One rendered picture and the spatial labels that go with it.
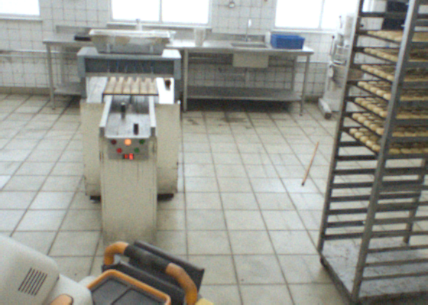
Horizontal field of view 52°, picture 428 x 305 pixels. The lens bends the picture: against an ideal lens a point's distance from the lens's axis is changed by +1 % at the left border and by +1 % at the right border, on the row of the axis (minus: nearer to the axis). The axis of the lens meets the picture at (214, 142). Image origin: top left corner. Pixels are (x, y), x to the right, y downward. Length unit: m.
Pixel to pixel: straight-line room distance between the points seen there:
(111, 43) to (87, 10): 3.25
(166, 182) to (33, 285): 2.74
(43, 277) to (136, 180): 1.93
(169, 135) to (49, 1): 3.66
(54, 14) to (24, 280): 5.89
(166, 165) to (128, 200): 0.75
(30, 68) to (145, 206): 4.30
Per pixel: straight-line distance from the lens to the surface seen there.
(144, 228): 2.91
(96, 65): 3.32
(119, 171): 2.72
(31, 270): 0.83
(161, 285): 1.36
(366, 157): 2.77
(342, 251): 3.00
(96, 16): 6.47
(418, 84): 2.25
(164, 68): 3.31
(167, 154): 3.43
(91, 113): 3.33
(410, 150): 2.48
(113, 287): 1.34
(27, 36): 6.72
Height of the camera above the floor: 1.75
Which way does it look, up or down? 21 degrees down
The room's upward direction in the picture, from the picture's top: 3 degrees clockwise
